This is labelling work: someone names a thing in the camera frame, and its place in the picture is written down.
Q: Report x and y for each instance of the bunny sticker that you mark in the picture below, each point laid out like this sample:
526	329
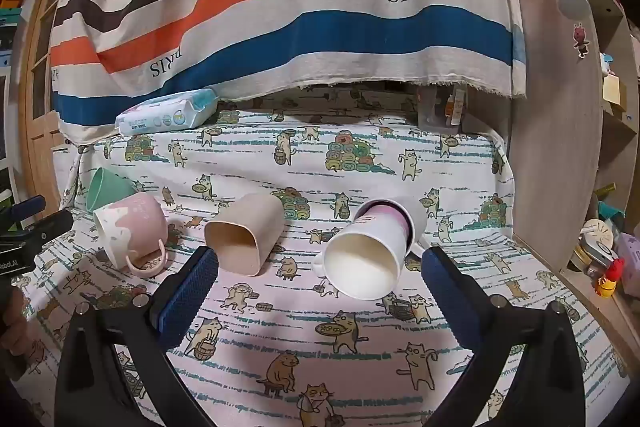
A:
580	39

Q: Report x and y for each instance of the striped cloth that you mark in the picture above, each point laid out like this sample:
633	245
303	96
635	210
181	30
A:
300	7

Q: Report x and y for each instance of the red and yellow toy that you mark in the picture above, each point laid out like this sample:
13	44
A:
609	279

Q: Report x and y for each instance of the beige square cup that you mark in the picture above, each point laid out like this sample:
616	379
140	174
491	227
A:
245	232

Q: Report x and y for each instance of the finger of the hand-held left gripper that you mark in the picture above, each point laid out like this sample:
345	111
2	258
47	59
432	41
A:
47	227
27	206

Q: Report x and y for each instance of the wet wipes pack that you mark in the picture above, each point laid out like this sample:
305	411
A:
165	112

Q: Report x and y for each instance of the white and purple cup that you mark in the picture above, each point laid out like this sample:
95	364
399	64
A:
365	257

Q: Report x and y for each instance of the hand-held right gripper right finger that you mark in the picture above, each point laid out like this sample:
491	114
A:
451	298

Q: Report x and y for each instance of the yellow note block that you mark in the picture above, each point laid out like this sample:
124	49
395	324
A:
612	91

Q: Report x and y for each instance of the purple box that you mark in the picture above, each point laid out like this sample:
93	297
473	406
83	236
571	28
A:
631	252

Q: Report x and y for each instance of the wooden glass door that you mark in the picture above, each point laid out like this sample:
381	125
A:
42	57

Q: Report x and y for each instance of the cat printed blanket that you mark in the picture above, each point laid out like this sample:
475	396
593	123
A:
350	167

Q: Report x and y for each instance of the round white gadget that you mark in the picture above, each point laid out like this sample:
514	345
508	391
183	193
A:
597	237

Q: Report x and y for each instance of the wooden shelf unit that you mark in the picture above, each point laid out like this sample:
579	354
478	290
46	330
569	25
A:
555	132

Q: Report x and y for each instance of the clear plastic box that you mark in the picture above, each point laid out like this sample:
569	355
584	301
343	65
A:
440	107

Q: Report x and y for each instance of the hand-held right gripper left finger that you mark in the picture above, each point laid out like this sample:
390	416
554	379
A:
184	303

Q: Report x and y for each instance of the green cup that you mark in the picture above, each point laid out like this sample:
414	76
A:
102	189

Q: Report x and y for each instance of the person's left hand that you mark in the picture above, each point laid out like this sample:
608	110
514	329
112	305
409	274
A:
10	319

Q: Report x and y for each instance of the pink mug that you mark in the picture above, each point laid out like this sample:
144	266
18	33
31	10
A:
132	227

